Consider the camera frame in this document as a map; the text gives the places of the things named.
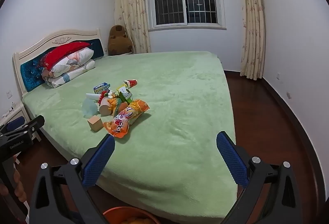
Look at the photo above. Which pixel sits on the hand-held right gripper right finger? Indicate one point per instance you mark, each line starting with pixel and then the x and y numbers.
pixel 231 159

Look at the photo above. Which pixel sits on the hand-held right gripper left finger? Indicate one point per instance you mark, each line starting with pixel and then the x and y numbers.
pixel 99 162

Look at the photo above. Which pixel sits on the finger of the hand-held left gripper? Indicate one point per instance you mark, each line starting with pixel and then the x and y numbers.
pixel 34 125

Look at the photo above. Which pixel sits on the orange plastic basin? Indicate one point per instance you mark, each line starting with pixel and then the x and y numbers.
pixel 113 213

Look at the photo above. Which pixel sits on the orange snack bag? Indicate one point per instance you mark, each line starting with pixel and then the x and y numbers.
pixel 126 116

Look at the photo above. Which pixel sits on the clear plastic cup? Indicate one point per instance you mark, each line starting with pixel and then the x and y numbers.
pixel 90 107

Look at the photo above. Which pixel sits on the red and green plastic caps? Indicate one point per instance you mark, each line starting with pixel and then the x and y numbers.
pixel 103 95

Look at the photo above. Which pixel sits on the green and white snack packet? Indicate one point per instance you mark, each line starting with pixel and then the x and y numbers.
pixel 124 91

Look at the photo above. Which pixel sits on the person's left hand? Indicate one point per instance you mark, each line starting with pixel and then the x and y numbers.
pixel 20 188

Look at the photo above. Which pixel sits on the white nightstand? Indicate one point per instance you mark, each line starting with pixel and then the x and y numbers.
pixel 23 112

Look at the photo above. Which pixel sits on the small wooden cube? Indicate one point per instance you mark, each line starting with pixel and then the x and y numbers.
pixel 94 124

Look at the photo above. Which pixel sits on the white headboard with blue padding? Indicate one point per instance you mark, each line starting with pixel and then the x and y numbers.
pixel 30 75

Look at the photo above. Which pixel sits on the brown paper cup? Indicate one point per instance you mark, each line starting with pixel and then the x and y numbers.
pixel 105 107

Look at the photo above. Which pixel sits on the white paper roll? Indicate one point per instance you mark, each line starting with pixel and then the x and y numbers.
pixel 92 96

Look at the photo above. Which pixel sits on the blue and white carton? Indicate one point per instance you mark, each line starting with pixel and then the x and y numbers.
pixel 101 87

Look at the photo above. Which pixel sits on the red pillow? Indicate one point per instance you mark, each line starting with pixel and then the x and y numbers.
pixel 64 54

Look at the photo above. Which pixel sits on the red paper cup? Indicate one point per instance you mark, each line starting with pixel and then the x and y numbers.
pixel 131 83

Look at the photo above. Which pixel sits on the green fleece blanket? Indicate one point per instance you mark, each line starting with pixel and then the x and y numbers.
pixel 167 100

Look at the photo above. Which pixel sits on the brown plush bear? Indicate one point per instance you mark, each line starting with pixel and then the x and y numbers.
pixel 118 41

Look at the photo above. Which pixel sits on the floral cream curtain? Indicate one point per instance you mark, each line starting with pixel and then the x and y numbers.
pixel 253 34
pixel 131 8

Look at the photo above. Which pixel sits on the white wall socket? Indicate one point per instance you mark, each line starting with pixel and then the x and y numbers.
pixel 9 94

